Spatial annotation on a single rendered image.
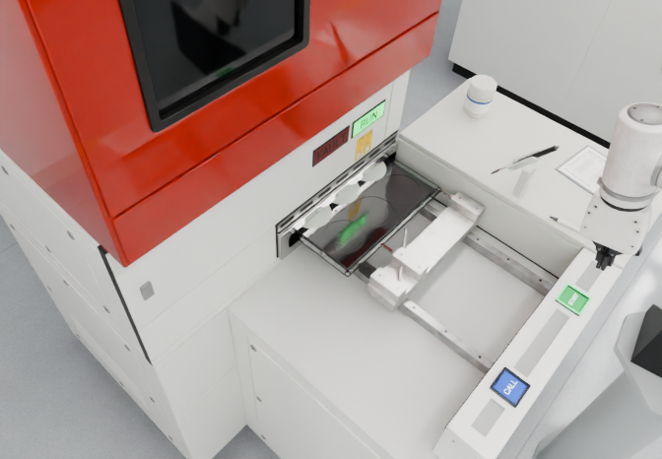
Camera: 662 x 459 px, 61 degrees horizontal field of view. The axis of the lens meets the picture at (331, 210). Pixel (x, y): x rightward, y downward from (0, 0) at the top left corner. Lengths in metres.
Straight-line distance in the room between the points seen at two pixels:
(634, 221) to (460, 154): 0.56
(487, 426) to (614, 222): 0.42
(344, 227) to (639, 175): 0.66
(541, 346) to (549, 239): 0.32
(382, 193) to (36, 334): 1.48
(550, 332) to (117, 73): 0.93
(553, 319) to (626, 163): 0.40
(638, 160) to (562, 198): 0.51
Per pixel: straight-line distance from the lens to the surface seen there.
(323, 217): 1.38
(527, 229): 1.45
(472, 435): 1.09
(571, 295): 1.30
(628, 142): 0.98
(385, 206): 1.42
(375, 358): 1.27
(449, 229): 1.43
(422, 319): 1.31
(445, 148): 1.50
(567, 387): 2.35
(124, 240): 0.88
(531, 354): 1.20
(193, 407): 1.58
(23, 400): 2.31
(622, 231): 1.10
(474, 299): 1.40
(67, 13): 0.66
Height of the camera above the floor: 1.96
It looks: 49 degrees down
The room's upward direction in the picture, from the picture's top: 4 degrees clockwise
